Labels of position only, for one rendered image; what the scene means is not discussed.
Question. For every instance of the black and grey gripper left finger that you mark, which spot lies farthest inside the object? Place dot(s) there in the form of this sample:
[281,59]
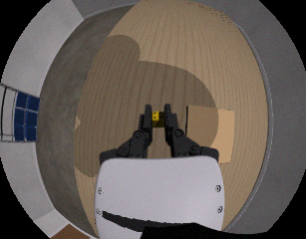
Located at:
[138,144]

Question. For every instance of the yellow die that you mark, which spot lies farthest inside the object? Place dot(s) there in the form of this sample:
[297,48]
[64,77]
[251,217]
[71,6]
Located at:
[158,119]

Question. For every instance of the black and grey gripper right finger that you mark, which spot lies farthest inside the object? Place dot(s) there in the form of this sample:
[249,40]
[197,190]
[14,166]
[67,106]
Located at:
[182,145]

